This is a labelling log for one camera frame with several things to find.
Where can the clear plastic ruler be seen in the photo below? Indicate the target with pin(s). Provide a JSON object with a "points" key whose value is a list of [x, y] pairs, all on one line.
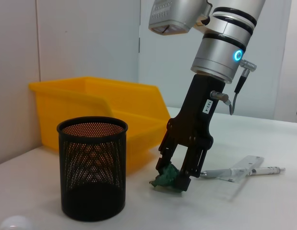
{"points": [[249, 163]]}

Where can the silver white pen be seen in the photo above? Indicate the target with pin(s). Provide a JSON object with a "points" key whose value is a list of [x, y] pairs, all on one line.
{"points": [[258, 171]]}

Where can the black mesh pen holder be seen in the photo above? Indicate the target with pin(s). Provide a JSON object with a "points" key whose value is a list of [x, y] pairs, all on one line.
{"points": [[93, 167]]}

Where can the clear water bottle green label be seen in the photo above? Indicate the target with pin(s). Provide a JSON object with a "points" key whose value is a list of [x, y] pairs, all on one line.
{"points": [[16, 220]]}

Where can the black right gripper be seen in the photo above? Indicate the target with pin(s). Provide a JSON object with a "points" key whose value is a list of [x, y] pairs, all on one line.
{"points": [[198, 115]]}

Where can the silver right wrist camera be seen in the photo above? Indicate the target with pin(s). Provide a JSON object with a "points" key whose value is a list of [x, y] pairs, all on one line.
{"points": [[177, 16]]}

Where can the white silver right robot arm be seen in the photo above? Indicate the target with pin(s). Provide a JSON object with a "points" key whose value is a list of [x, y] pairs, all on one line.
{"points": [[225, 40]]}

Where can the yellow plastic bin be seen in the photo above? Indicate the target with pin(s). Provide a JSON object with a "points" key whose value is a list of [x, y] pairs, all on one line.
{"points": [[90, 100]]}

